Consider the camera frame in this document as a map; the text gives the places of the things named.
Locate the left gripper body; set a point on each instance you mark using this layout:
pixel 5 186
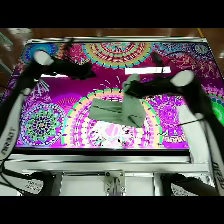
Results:
pixel 83 70

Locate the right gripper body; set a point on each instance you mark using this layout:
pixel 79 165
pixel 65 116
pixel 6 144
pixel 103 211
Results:
pixel 137 89

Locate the green T-shirt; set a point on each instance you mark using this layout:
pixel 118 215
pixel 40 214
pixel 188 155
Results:
pixel 116 110

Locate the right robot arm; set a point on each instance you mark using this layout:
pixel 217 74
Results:
pixel 200 100

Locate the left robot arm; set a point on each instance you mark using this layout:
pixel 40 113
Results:
pixel 15 110

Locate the silver frame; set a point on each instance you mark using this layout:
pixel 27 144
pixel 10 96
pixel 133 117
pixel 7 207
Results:
pixel 100 163

